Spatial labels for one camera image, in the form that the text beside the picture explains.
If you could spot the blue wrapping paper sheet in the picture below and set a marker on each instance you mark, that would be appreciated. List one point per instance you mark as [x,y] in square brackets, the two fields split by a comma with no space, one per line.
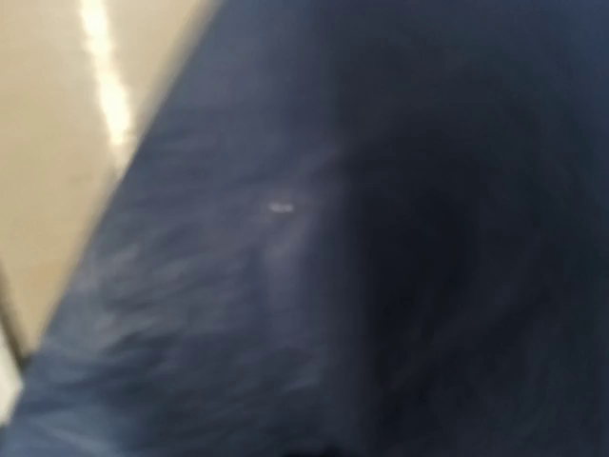
[355,228]

